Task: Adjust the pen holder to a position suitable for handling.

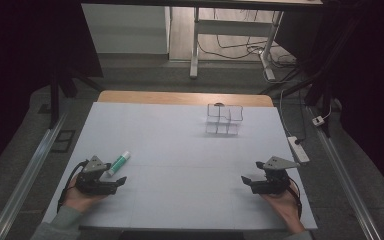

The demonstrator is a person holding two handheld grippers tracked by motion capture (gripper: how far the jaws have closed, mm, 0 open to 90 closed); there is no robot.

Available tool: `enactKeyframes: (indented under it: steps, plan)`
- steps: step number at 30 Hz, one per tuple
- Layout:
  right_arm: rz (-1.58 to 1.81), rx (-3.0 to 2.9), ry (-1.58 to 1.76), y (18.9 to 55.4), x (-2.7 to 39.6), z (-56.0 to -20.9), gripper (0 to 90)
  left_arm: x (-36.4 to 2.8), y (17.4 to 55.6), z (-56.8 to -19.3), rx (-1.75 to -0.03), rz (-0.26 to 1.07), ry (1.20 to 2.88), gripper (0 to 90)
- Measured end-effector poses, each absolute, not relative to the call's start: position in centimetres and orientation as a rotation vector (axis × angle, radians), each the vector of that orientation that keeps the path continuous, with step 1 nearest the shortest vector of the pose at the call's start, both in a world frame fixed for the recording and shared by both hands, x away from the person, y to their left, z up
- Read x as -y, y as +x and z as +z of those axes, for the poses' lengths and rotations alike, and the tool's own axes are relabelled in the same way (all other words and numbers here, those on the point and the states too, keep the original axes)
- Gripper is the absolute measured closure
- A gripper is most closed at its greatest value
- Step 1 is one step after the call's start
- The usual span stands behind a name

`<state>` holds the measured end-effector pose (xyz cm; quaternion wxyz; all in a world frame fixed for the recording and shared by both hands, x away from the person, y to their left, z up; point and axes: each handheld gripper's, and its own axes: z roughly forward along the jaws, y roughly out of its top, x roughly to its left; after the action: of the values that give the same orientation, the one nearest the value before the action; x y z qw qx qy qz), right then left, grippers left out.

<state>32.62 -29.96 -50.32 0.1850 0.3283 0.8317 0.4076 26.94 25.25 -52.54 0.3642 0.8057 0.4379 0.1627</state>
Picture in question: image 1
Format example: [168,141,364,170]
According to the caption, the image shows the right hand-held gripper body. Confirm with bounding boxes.
[249,155,301,196]

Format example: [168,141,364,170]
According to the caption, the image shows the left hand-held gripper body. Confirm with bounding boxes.
[75,155,120,196]

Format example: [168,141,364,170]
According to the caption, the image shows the person's left hand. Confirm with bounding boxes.
[62,175,108,214]

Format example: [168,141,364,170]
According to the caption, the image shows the person's right hand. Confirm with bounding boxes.
[260,186,306,234]

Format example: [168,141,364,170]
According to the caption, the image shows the white and green glue stick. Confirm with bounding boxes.
[106,150,132,177]

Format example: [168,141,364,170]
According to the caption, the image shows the white power strip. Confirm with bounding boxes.
[286,135,311,165]

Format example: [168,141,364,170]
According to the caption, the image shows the white table mat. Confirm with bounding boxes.
[41,101,318,232]

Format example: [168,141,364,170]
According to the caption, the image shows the clear plastic desk organizer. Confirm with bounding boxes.
[204,103,245,136]

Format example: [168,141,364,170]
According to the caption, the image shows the black metal stand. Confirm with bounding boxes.
[48,64,106,129]

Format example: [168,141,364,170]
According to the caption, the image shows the white cabinet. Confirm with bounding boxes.
[81,3,172,55]

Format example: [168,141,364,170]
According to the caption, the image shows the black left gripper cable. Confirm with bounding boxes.
[56,159,90,215]

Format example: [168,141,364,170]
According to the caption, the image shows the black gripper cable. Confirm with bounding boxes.
[287,177,304,220]
[56,159,90,215]

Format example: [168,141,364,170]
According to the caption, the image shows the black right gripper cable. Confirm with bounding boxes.
[287,177,304,220]

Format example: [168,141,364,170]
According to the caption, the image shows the aluminium floor rail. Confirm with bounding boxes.
[0,111,69,240]
[305,105,384,240]

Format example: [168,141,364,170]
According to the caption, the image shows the black floor cables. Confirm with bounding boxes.
[197,8,302,84]

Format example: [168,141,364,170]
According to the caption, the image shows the white desk frame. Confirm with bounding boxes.
[189,5,286,82]

